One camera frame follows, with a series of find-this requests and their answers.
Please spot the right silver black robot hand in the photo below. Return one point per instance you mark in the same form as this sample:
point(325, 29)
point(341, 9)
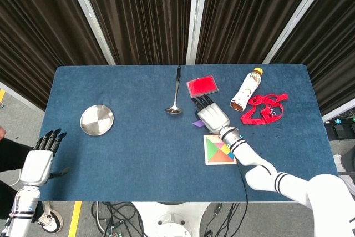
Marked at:
point(212, 116)

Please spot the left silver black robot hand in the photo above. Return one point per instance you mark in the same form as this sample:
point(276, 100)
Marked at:
point(36, 162)

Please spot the purple parallelogram tangram piece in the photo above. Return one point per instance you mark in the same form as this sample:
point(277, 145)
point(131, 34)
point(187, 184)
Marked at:
point(197, 123)

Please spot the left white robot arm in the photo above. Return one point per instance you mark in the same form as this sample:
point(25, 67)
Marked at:
point(22, 206)

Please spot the green triangle tangram piece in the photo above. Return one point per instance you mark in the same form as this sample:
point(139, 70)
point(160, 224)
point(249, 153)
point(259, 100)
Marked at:
point(210, 148)

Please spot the yellow square tangram piece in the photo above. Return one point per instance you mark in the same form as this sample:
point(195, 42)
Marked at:
point(225, 149)

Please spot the large orange triangle tangram piece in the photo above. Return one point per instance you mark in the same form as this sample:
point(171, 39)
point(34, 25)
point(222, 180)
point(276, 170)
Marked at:
point(221, 157)

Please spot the cyan triangle tangram piece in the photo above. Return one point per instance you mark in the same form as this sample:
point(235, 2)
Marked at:
point(231, 156)

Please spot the white wooden tangram tray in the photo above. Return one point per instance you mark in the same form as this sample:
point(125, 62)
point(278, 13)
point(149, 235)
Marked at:
point(207, 162)

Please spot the black trouser leg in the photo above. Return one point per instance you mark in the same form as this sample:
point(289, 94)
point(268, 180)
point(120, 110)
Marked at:
point(11, 153)

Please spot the red ink pad box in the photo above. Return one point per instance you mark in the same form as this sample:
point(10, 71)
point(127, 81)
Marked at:
point(202, 85)

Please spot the labelled drink bottle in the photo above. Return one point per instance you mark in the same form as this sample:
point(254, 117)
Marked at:
point(247, 90)

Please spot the white sneaker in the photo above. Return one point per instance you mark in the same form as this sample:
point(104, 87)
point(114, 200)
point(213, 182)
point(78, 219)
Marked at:
point(339, 163)
point(51, 220)

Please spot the round stainless steel plate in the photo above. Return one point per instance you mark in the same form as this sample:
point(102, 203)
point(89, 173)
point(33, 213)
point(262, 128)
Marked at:
point(97, 120)

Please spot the blue table cloth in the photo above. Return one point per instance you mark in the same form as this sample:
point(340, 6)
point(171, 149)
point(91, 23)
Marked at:
point(138, 153)

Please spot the brown curtain panel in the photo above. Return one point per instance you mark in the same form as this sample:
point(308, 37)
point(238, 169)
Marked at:
point(41, 40)
point(249, 12)
point(332, 40)
point(138, 12)

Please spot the black electronics box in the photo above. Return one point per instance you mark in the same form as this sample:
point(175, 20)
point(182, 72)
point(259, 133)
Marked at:
point(339, 131)

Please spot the white screen post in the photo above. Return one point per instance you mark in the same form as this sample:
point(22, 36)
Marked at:
point(91, 23)
point(197, 12)
point(299, 12)

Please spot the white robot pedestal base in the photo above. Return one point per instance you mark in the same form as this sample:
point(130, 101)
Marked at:
point(169, 217)

